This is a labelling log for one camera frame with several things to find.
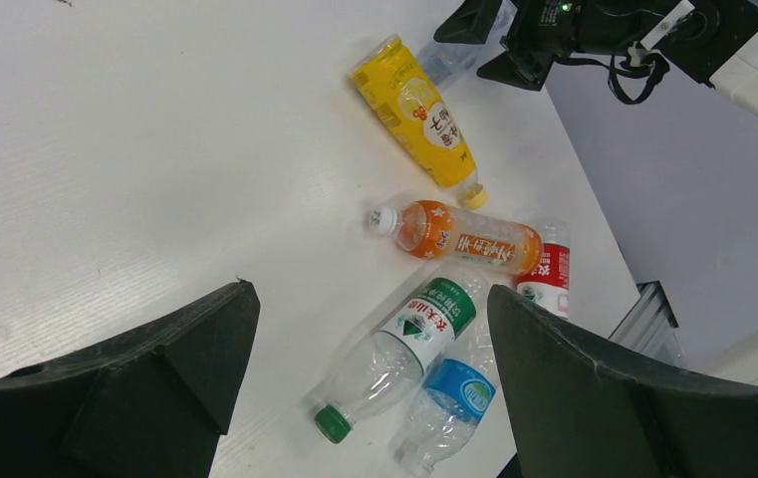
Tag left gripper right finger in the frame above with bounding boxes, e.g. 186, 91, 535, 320
487, 285, 758, 477

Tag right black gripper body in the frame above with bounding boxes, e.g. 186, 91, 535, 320
501, 0, 677, 58

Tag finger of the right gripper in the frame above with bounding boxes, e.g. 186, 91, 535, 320
476, 51, 554, 92
433, 0, 502, 45

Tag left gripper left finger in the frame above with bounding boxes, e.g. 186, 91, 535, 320
0, 280, 261, 477

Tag small blue label bottle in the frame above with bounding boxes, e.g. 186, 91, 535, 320
415, 1, 517, 92

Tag yellow juice bottle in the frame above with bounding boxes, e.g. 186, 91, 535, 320
349, 34, 489, 210

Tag blue label clear bottle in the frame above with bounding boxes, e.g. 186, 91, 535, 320
394, 326, 500, 477

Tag green cap water bottle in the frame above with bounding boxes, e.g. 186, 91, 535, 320
313, 266, 489, 444

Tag orange drink bottle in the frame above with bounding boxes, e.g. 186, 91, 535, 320
367, 200, 544, 276

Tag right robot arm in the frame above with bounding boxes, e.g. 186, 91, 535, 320
477, 0, 758, 117

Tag red label bottle near right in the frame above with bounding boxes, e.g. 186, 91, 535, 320
514, 218, 571, 320

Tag aluminium rail frame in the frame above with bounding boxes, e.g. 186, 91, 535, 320
610, 281, 686, 368

